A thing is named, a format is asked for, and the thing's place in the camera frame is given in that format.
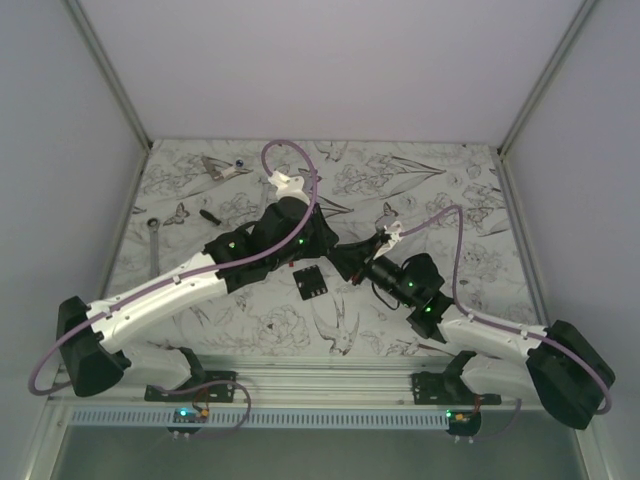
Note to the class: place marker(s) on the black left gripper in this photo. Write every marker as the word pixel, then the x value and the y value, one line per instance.
pixel 324 237

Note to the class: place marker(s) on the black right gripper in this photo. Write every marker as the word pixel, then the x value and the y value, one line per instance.
pixel 351 259

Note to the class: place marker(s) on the black fuse box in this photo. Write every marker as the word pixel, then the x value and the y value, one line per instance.
pixel 310 282

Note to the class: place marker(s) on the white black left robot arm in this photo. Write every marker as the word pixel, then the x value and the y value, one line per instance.
pixel 94 336

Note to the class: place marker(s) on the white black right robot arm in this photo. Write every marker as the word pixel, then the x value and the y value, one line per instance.
pixel 555 366

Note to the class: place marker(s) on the chrome ratchet wrench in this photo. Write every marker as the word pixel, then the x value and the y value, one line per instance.
pixel 153 225

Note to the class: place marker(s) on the right controller board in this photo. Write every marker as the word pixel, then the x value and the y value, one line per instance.
pixel 463 423

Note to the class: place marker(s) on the controller board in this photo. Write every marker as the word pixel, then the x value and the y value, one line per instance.
pixel 463 423
pixel 186 422

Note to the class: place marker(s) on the left controller board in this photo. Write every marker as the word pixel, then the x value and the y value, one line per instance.
pixel 186 422

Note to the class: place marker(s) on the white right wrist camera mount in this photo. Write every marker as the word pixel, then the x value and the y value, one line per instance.
pixel 389 238

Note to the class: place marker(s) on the black handled screwdriver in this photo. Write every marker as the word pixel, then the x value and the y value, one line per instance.
pixel 209 217

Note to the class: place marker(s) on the small metal bracket tool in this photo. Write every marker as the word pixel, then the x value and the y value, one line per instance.
pixel 211 168

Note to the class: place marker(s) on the aluminium frame rail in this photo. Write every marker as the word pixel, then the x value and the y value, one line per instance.
pixel 294 381

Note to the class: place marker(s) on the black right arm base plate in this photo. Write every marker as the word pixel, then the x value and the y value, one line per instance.
pixel 438 389

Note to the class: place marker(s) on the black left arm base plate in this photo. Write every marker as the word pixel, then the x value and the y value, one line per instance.
pixel 216 387

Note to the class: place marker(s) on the grey slotted cable duct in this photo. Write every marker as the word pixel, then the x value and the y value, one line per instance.
pixel 268 418

